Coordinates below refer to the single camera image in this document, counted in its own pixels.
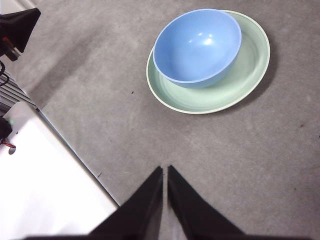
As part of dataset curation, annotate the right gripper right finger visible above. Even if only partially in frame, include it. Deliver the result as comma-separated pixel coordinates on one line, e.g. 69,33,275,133
167,164,312,240

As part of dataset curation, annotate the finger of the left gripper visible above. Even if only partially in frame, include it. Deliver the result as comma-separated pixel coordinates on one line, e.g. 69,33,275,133
0,7,42,54

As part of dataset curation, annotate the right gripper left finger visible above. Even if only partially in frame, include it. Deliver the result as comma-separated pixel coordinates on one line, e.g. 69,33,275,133
24,166,164,240

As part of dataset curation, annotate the green round plate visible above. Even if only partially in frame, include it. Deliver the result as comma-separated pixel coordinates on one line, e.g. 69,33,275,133
145,9,271,115

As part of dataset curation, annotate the blue ribbed bowl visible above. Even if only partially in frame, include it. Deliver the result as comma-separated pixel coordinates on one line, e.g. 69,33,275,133
152,8,243,89

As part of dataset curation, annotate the black device with green light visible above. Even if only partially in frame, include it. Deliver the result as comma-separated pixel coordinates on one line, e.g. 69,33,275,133
0,116,14,141

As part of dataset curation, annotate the black cable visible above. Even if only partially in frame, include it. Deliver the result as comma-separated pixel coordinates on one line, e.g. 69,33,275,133
0,60,10,88

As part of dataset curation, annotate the grey ribbed metal rail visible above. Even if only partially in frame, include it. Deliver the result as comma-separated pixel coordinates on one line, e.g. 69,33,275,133
0,71,39,112

